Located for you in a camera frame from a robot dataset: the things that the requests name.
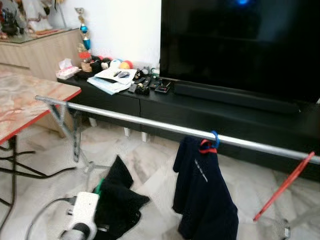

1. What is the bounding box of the black remote control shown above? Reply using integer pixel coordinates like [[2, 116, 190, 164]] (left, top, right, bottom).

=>
[[129, 75, 153, 96]]

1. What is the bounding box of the silver clothes rack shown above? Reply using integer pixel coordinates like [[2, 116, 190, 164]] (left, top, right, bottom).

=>
[[35, 95, 320, 240]]

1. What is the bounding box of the black tv console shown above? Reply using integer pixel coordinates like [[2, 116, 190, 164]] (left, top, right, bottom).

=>
[[57, 75, 320, 181]]

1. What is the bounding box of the blue and red clothes hanger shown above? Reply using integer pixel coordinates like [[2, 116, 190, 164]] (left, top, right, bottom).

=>
[[199, 131, 221, 154]]

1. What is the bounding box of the black garment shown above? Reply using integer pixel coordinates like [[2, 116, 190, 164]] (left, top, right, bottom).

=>
[[92, 155, 151, 240]]

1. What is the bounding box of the glass jar red lid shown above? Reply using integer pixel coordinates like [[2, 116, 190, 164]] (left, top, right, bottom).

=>
[[77, 50, 96, 73]]

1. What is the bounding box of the black television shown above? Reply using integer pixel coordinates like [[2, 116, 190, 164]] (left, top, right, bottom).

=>
[[160, 0, 320, 103]]

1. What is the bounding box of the pink tissue pack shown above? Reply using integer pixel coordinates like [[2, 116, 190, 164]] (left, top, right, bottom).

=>
[[56, 58, 81, 80]]

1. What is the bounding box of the light wooden cabinet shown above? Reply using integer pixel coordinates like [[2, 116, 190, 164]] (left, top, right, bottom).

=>
[[0, 27, 83, 133]]

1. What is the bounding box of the white figurine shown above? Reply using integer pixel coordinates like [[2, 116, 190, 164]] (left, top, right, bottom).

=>
[[21, 0, 55, 33]]

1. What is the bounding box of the white paper stack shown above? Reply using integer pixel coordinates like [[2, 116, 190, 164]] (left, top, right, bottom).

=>
[[87, 67, 138, 96]]

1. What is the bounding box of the gold trophy blue ball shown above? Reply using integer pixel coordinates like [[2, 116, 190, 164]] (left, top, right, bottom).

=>
[[74, 6, 93, 53]]

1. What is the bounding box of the dark figurine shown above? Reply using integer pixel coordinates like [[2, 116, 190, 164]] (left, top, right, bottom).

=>
[[0, 5, 26, 40]]

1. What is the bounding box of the black clothes hanger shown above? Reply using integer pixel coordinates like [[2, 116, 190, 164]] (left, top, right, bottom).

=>
[[71, 112, 82, 162]]

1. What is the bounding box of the black soundbar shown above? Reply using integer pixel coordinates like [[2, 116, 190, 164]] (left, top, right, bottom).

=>
[[172, 81, 301, 116]]

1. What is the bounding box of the black mouse plush toy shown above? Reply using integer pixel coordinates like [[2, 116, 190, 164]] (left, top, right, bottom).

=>
[[92, 56, 113, 73]]

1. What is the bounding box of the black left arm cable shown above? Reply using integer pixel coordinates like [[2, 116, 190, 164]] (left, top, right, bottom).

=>
[[25, 196, 77, 240]]

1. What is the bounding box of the small black box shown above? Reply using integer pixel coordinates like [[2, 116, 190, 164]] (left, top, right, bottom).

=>
[[152, 77, 173, 94]]

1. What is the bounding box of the navy t-shirt white print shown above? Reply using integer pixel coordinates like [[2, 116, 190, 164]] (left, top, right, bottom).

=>
[[172, 136, 240, 240]]

